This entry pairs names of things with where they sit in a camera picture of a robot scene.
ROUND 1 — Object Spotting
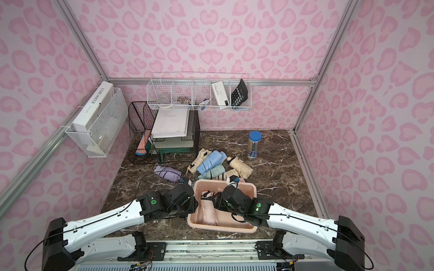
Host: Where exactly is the beige striped umbrella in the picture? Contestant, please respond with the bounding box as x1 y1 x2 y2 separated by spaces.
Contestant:
213 169 239 181

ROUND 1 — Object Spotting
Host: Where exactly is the pink plastic storage box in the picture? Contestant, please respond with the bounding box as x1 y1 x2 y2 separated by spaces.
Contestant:
187 179 258 234

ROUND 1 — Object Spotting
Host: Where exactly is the purple umbrella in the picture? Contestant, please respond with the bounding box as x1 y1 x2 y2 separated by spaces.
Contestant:
153 164 182 183

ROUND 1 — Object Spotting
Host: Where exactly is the pink umbrella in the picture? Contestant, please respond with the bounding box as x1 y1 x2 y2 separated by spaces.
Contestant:
200 190 218 226

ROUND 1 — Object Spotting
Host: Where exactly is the cream umbrella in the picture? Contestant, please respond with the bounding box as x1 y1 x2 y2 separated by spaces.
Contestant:
185 149 210 175
227 157 253 179

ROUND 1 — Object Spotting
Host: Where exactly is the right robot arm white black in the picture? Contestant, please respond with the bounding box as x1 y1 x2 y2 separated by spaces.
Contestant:
212 185 374 271

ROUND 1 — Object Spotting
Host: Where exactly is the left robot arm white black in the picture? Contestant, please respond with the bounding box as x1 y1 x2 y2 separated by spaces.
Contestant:
39 183 198 271

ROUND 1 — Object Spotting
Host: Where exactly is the mint green folded umbrella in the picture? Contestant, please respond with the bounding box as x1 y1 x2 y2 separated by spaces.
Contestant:
198 164 226 180

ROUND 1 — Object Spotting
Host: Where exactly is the blue folded umbrella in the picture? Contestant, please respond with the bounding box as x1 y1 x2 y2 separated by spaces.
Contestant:
197 150 227 175

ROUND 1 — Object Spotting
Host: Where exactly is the small white box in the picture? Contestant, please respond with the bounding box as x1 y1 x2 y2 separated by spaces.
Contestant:
211 81 229 108

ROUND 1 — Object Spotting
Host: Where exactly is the long white box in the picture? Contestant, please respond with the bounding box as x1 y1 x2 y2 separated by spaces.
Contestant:
72 81 115 133

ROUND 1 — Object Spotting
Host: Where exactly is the green document tray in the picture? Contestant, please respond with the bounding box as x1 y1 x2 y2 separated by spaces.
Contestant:
150 137 194 162

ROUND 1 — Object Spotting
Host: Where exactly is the blue lid pencil jar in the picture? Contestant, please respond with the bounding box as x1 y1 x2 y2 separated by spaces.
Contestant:
248 131 262 160

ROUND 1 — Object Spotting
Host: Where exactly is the white paper stack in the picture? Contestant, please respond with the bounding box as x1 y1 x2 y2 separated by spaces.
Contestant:
151 109 189 138

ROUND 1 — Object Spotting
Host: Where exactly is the black calculator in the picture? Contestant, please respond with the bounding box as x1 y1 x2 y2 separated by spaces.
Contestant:
231 79 248 107

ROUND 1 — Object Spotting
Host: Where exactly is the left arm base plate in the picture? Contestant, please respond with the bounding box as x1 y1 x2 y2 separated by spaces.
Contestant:
117 242 167 262

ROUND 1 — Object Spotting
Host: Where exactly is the aluminium front rail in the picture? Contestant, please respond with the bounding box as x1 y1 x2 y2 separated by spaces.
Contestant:
73 234 339 271

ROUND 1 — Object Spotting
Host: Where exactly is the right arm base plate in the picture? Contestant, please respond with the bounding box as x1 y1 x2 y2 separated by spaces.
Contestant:
254 241 305 261

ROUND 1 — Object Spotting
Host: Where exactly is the black wire file rack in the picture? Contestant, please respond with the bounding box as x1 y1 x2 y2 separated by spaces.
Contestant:
127 102 200 164

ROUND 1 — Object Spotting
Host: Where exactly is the white wire side basket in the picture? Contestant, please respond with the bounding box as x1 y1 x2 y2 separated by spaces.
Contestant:
65 88 128 158

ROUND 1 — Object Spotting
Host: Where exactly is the white wire wall basket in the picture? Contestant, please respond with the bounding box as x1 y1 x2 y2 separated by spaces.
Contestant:
146 72 253 111

